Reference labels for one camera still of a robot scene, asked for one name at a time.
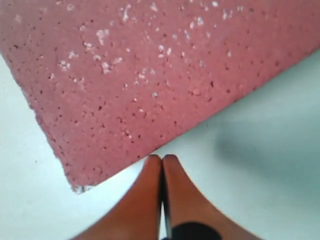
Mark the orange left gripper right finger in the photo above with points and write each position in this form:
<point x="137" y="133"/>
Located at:
<point x="188" y="214"/>

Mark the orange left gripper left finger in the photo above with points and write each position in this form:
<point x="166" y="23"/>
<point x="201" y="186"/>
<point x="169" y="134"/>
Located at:
<point x="137" y="215"/>

